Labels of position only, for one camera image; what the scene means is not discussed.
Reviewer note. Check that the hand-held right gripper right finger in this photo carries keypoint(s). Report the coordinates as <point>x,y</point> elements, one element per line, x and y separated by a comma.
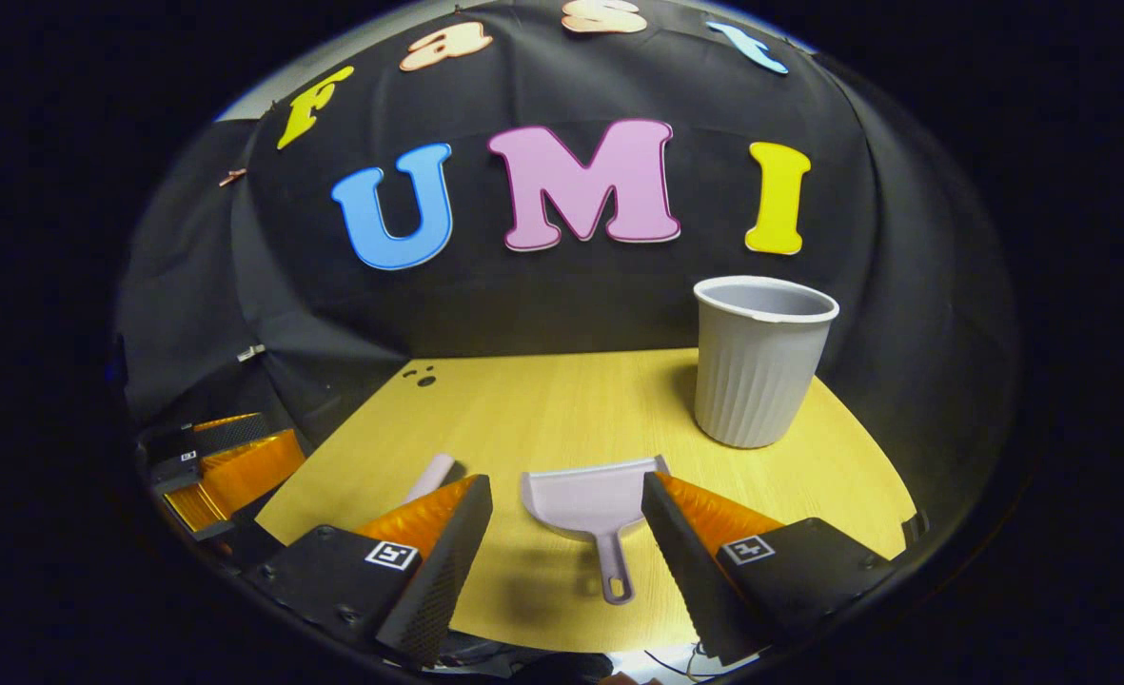
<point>690,580</point>

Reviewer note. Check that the white clip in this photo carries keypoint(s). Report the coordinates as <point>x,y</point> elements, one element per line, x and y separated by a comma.
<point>250,353</point>

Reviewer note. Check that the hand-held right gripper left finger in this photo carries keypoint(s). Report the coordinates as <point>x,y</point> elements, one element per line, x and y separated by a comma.
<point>443,580</point>

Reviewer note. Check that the wooden desktop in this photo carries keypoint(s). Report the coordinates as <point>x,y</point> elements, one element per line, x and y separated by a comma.
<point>542,409</point>

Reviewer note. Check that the black backdrop cloth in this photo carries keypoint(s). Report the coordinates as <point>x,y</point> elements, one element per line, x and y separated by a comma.
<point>571,295</point>

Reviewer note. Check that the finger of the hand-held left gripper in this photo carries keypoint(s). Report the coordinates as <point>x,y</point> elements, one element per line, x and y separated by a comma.
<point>228,433</point>
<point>257,471</point>

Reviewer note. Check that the light purple dustpan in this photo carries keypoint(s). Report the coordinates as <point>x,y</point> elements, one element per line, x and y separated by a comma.
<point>585,499</point>

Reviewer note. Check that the copper clip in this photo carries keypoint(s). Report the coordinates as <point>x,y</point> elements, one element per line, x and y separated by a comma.
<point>232,177</point>

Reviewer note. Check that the grey ribbed garbage bin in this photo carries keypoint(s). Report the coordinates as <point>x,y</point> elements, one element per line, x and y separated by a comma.
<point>761,381</point>

